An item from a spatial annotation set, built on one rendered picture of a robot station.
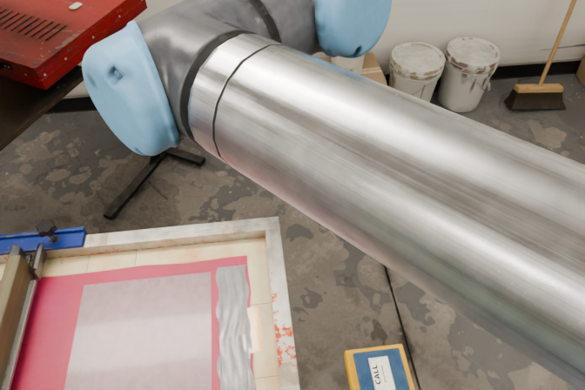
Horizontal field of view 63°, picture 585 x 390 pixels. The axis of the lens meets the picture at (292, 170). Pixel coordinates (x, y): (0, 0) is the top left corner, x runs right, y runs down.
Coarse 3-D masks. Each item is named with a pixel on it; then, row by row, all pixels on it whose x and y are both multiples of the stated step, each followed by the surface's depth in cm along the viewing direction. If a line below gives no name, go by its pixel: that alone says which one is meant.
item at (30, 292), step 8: (32, 280) 110; (32, 288) 108; (32, 296) 107; (24, 304) 106; (24, 312) 104; (24, 320) 103; (24, 328) 103; (16, 336) 101; (16, 344) 100; (16, 352) 99; (16, 360) 98; (8, 368) 96; (8, 376) 95; (8, 384) 94
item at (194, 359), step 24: (48, 360) 101; (72, 360) 101; (96, 360) 101; (120, 360) 101; (144, 360) 101; (168, 360) 101; (192, 360) 101; (216, 360) 101; (24, 384) 98; (48, 384) 98; (72, 384) 98; (96, 384) 98; (120, 384) 98; (144, 384) 98; (168, 384) 98; (192, 384) 98; (216, 384) 98
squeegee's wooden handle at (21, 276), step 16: (16, 256) 106; (16, 272) 104; (0, 288) 101; (16, 288) 103; (0, 304) 99; (16, 304) 102; (0, 320) 96; (16, 320) 102; (0, 336) 95; (0, 352) 95; (0, 368) 94; (0, 384) 94
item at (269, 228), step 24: (96, 240) 118; (120, 240) 118; (144, 240) 118; (168, 240) 118; (192, 240) 120; (216, 240) 121; (288, 312) 105; (288, 336) 101; (288, 360) 98; (288, 384) 95
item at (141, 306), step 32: (64, 288) 113; (96, 288) 113; (128, 288) 113; (160, 288) 113; (192, 288) 113; (32, 320) 107; (64, 320) 107; (96, 320) 107; (128, 320) 107; (160, 320) 107; (192, 320) 107; (32, 352) 103; (64, 352) 103; (96, 352) 103
